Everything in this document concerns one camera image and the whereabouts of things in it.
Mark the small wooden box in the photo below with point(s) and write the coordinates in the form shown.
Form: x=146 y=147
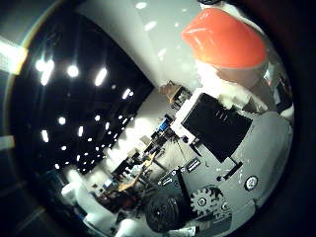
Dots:
x=173 y=90

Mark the blue box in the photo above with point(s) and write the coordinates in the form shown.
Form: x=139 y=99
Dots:
x=163 y=125

